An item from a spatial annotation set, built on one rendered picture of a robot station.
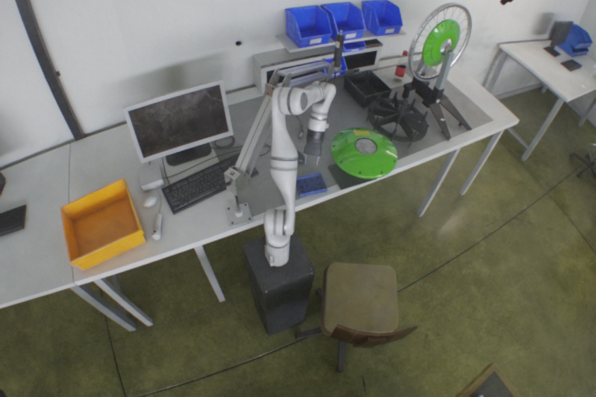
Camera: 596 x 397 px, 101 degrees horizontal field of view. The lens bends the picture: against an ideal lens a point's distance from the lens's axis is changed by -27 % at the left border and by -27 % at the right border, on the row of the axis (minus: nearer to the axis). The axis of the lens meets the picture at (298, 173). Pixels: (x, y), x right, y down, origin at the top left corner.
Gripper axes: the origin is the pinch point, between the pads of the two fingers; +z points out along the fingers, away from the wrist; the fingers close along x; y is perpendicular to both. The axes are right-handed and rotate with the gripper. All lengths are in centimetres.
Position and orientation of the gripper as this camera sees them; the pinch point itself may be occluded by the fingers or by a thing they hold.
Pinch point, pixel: (310, 165)
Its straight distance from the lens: 152.9
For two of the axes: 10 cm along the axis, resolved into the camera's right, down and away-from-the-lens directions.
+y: -1.8, 3.6, -9.2
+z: -1.5, 9.1, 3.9
